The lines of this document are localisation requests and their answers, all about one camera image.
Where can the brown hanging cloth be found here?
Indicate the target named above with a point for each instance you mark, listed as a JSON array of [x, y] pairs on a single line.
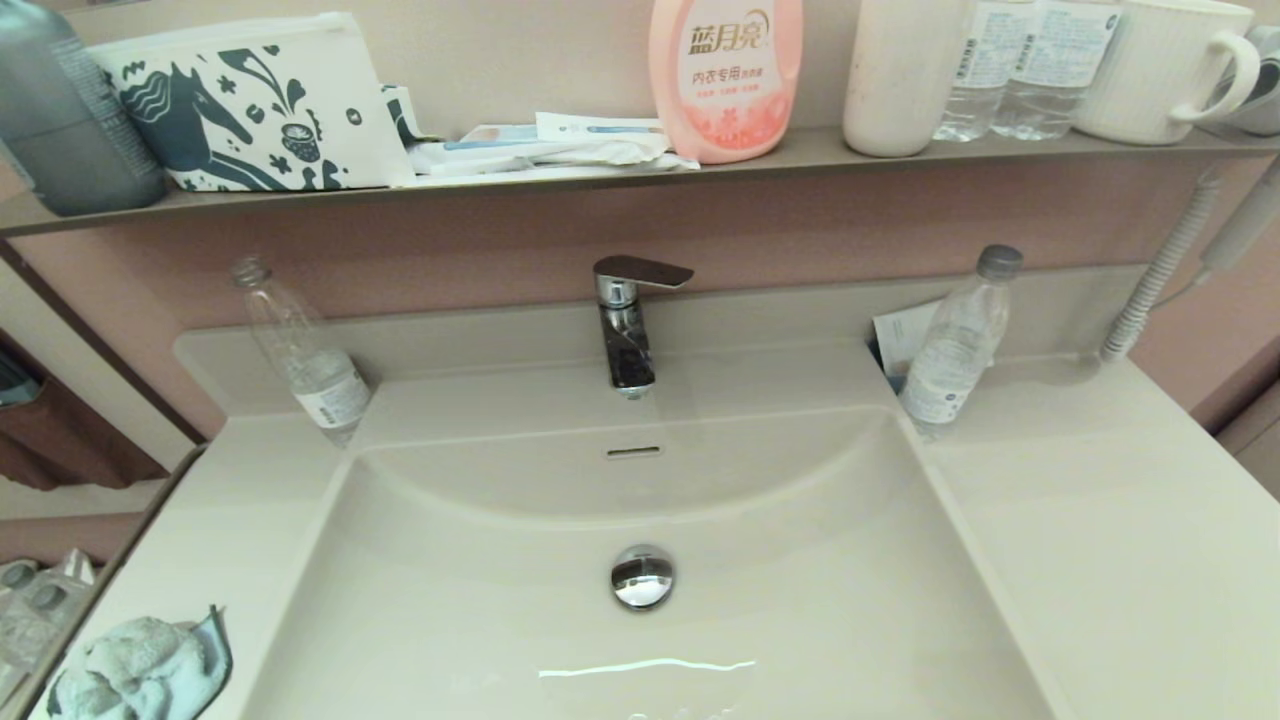
[[60, 440]]

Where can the chrome drain stopper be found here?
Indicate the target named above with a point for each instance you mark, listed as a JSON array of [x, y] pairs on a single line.
[[642, 578]]

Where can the blue white toiletry packet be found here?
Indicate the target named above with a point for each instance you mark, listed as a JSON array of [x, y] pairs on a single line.
[[495, 133]]

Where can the clear bottle grey cap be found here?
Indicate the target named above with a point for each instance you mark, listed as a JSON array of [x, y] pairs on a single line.
[[950, 360]]

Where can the clear uncapped plastic bottle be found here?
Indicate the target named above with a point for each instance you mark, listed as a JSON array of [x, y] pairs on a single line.
[[320, 385]]

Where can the small patterned pouch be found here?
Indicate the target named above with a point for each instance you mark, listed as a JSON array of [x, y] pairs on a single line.
[[400, 110]]

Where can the dark teal hanging item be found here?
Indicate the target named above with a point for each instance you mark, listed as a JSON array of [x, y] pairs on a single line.
[[15, 380]]

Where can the white paper card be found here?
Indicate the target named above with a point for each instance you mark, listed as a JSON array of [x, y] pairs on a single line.
[[900, 330]]

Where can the white ribbed mug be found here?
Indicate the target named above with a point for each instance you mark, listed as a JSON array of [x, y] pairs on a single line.
[[1150, 70]]

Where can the white plastic toiletry packet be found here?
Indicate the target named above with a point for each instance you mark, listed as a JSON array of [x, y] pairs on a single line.
[[540, 157]]

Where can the grey translucent bottle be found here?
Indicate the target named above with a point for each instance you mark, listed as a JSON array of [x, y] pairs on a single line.
[[70, 150]]

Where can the brown wall shelf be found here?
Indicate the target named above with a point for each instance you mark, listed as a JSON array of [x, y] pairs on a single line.
[[820, 148]]

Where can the white ceramic sink basin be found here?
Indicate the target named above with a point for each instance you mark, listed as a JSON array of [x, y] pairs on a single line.
[[480, 600]]

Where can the pink detergent bottle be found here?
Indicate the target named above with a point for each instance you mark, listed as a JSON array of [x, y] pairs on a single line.
[[725, 90]]

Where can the clear labelled water bottle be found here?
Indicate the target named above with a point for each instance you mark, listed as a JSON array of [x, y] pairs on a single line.
[[1060, 80], [985, 80]]

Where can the white horse print pouch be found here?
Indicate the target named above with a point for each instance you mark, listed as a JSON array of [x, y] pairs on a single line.
[[320, 70]]

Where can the plastic wrapped toiletries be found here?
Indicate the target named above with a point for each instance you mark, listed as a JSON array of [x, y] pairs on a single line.
[[35, 620]]

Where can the chrome sink faucet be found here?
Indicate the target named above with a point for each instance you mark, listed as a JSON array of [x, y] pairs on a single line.
[[628, 360]]

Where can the white toothbrush box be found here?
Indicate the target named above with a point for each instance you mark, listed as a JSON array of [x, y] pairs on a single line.
[[590, 125]]

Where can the blue grey cleaning cloth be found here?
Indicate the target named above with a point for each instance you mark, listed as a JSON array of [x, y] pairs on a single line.
[[130, 670]]

